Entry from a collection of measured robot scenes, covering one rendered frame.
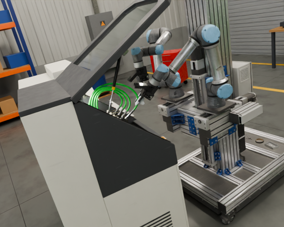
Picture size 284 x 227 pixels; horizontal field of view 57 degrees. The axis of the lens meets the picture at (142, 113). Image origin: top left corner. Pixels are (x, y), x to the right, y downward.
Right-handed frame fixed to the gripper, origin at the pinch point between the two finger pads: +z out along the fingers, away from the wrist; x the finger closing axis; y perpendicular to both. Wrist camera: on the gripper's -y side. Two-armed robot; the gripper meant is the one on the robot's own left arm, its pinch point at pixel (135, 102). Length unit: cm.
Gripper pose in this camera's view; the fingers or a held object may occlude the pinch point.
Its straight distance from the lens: 194.3
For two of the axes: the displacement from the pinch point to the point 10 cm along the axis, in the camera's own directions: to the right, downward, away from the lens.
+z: -5.4, 7.2, 4.5
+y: 8.4, 4.2, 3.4
